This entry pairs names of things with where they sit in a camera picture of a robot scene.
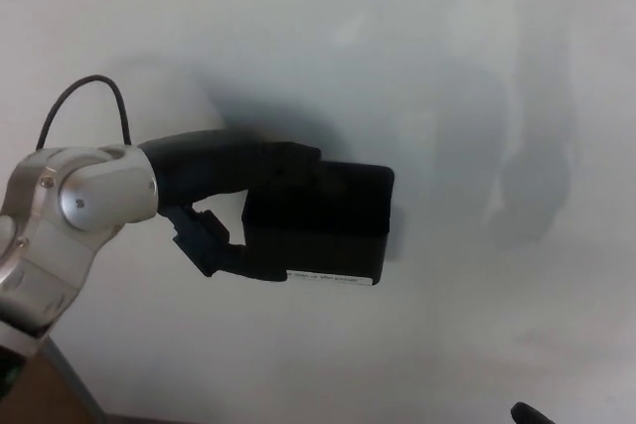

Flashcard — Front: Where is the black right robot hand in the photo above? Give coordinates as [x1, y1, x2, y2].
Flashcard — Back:
[510, 400, 558, 424]

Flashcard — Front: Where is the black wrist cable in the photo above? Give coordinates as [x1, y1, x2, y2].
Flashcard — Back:
[35, 74, 133, 152]

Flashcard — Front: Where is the brown wooden panel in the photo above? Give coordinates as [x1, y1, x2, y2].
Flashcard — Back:
[0, 352, 95, 424]

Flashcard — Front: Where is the black magnetic marker holder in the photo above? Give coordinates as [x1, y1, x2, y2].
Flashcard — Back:
[240, 159, 397, 291]

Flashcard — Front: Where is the grey aluminium whiteboard frame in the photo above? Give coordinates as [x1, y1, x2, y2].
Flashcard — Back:
[39, 335, 106, 424]

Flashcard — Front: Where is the white whiteboard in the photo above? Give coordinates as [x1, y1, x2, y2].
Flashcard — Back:
[0, 0, 636, 424]

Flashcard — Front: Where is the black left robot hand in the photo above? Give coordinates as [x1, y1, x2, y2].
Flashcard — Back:
[137, 129, 324, 283]

